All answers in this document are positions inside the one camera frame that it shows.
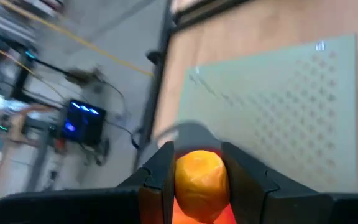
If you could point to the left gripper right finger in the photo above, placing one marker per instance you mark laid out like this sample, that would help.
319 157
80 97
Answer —
253 193

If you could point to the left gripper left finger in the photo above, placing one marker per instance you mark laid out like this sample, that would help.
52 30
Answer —
154 193

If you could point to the yellow orange toy pear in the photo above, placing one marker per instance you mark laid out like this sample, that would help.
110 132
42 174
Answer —
200 183

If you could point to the pale green perforated metal shelf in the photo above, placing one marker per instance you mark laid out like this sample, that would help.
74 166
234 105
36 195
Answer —
275 109

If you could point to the black computer blue lights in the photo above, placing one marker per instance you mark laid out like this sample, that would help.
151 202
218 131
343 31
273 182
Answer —
84 123

